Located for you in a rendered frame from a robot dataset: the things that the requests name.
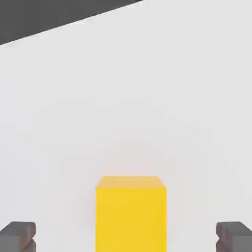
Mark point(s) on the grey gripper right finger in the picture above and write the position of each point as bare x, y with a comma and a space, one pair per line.
235, 237

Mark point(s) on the small yellow cube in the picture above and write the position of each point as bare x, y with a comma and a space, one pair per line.
131, 216

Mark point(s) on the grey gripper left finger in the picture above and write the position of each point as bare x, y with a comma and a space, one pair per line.
16, 237

